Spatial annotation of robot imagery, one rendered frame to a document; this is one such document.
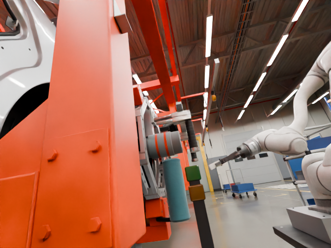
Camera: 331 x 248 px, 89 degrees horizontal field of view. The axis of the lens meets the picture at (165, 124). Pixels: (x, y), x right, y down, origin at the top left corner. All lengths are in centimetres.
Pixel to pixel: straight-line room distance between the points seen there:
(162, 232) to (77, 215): 62
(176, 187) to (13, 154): 56
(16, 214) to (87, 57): 35
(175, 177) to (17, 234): 54
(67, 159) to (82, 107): 11
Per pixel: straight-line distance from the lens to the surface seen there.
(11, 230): 45
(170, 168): 79
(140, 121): 75
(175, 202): 79
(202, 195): 48
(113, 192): 33
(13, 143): 51
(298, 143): 94
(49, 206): 39
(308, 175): 117
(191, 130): 79
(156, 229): 93
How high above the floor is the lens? 61
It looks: 21 degrees up
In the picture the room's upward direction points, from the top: 9 degrees counter-clockwise
